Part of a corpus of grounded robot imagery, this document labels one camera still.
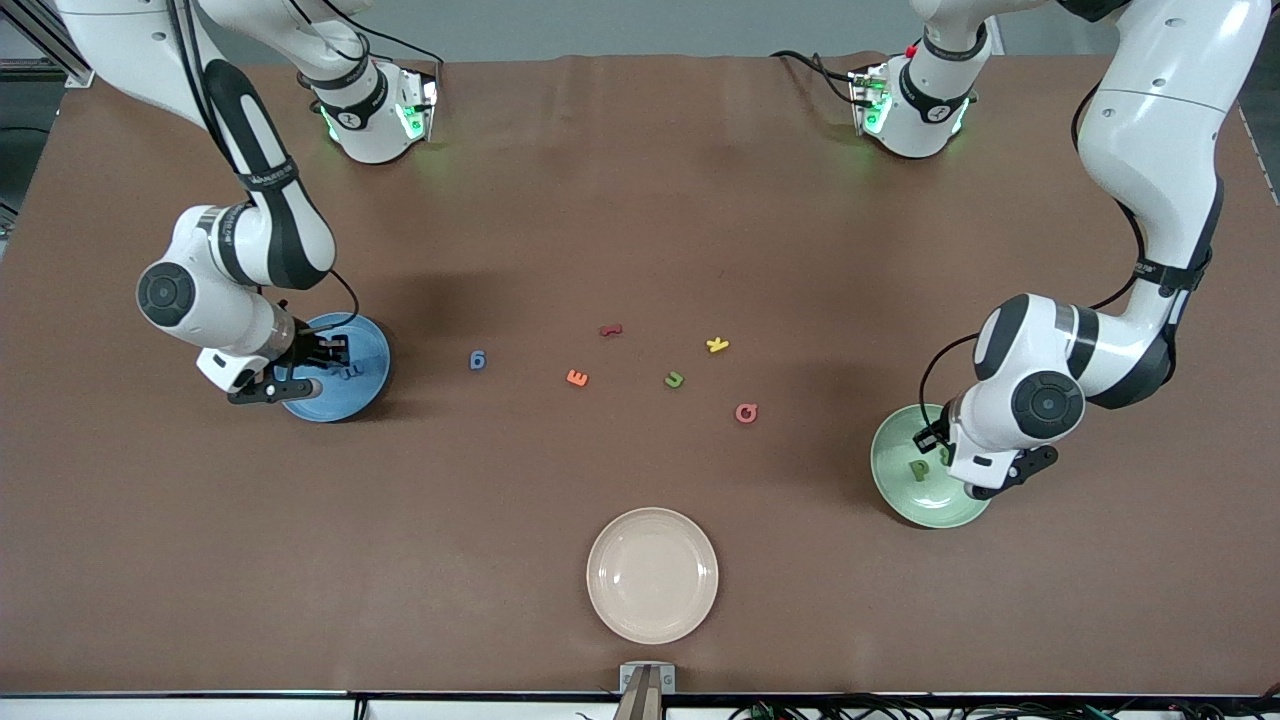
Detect blue plate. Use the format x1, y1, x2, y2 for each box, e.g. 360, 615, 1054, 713
280, 312, 392, 424

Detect green plate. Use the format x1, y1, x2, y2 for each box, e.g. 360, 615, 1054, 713
869, 403, 991, 530

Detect right base connector box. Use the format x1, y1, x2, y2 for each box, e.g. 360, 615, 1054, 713
395, 65, 439, 141

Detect base connector box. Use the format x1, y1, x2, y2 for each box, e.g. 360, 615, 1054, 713
395, 65, 439, 141
850, 65, 891, 136

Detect beige plate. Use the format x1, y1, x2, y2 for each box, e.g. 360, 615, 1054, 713
586, 507, 720, 645

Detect left base connector box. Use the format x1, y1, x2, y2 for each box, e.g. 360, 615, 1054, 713
850, 65, 891, 136

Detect brown table cover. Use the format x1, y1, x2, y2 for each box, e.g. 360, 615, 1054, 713
0, 50, 1280, 696

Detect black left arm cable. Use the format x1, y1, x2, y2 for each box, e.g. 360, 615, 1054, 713
920, 85, 1146, 441

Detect tangled black cables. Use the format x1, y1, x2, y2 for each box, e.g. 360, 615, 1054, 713
730, 690, 1280, 720

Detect black right base cable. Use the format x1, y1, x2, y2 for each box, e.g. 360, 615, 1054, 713
330, 10, 446, 83

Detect black base cable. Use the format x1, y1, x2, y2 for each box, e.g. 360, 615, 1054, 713
330, 10, 446, 83
770, 50, 861, 106

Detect aluminium frame profile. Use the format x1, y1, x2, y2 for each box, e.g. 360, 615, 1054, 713
0, 0, 99, 89

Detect white table edge rail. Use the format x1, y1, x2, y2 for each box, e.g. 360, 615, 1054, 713
0, 693, 1280, 720

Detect black left base cable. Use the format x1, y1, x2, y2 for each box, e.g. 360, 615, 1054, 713
770, 50, 861, 106

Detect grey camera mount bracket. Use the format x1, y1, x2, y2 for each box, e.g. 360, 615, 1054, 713
620, 662, 677, 720

